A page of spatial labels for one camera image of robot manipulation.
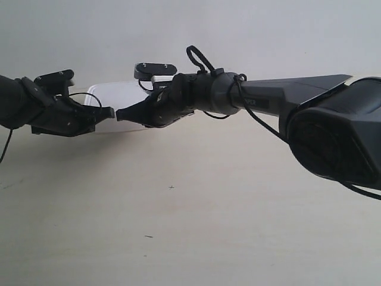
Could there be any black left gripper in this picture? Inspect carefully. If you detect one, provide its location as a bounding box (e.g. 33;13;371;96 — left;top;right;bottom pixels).
30;90;115;137

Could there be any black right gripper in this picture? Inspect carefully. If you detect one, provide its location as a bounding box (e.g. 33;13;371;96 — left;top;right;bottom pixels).
115;73;214;128

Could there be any white lidded plastic container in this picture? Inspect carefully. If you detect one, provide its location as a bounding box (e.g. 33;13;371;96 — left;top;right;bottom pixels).
87;81;148;133

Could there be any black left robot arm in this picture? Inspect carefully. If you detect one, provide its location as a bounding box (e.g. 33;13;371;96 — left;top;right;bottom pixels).
1;69;115;137

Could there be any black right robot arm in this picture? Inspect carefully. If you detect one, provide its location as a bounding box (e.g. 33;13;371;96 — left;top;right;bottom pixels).
116;72;380;189

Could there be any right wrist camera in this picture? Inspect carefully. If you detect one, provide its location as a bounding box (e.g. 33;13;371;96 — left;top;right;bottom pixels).
134;63;177;92

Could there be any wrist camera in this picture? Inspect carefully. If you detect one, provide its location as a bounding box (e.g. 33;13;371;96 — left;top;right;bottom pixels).
34;69;74;89
134;63;177;92

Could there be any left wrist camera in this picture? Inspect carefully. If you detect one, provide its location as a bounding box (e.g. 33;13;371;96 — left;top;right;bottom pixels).
34;69;74;89

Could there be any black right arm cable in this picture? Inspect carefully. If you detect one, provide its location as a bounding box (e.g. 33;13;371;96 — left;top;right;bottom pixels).
185;45;381;201

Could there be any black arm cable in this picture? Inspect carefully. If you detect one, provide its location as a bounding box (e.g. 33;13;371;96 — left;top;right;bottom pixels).
185;45;381;201
0;92;104;164

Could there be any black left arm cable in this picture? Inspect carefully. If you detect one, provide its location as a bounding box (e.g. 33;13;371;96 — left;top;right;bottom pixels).
0;92;104;164

